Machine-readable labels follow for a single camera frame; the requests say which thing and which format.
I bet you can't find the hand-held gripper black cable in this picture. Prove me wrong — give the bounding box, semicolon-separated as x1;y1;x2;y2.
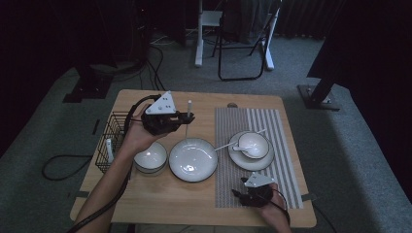
65;92;162;233
270;187;292;222

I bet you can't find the black slanted stand with base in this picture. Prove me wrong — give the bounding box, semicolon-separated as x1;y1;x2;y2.
296;56;341;113

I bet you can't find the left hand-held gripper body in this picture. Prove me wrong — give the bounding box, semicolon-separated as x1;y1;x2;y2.
140;89;183;137

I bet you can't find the person's right hand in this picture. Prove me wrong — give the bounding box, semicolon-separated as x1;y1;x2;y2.
257;182;292;228

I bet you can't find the black floor cable bundle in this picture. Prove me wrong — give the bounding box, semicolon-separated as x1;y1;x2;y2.
138;32;167;92

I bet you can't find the black looped floor cable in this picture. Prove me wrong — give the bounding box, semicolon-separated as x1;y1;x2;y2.
41;154;93;182

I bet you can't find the white bowl with dark rim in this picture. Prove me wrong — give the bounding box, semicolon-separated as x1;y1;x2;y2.
132;140;169;177
237;131;271;161

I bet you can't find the grey striped placemat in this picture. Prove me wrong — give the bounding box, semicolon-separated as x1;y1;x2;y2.
215;107;304;210

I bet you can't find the left hand-held gripper black cable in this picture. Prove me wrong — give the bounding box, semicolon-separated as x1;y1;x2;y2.
65;92;162;233

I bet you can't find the grey jacket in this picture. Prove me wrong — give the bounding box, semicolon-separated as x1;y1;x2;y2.
221;0;282;46

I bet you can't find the grey pleated curtain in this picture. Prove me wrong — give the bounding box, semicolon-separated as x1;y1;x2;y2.
275;0;345;41

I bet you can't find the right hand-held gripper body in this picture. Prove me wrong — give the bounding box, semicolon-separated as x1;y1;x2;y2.
240;172;276;209

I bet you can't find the black wire basket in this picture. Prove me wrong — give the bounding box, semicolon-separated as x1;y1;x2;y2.
94;111;131;174

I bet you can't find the person's left hand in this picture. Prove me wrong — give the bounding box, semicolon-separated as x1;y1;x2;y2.
123;104;163;157

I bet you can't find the white desk frame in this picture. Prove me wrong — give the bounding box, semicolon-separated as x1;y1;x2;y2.
193;0;282;72

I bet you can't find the dark curtain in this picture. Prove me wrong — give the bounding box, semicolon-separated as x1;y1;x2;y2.
306;0;412;202

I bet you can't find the grey tape piece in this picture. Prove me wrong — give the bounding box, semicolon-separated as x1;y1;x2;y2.
300;192;318;203
67;190;90;199

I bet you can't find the black stand with flat base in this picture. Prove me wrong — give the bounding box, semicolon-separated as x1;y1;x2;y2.
61;61;115;104

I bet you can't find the white floor cable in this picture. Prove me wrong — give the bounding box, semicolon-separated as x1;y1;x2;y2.
150;33;177;47

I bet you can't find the black folding chair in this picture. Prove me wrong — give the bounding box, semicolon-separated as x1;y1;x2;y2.
211;0;284;83

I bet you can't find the white plate with dark rim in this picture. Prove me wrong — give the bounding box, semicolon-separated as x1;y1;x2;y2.
226;129;276;172
168;138;219;183

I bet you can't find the right hand-held gripper black cable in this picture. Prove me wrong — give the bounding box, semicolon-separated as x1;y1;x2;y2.
270;187;292;222

